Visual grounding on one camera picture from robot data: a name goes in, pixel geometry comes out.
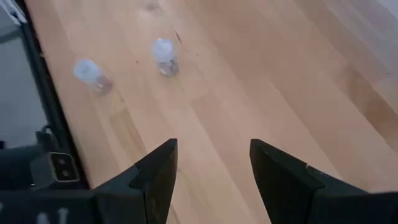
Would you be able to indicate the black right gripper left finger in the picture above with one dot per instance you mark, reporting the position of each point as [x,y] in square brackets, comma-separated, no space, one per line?
[158,180]

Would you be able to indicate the black aluminium table frame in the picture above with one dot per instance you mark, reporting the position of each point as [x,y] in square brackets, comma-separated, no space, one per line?
[49,93]

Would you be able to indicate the silver corner bracket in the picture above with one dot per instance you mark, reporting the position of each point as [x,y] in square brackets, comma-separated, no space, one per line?
[12,11]

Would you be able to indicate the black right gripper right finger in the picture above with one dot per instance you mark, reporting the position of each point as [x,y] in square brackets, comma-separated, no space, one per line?
[280,186]

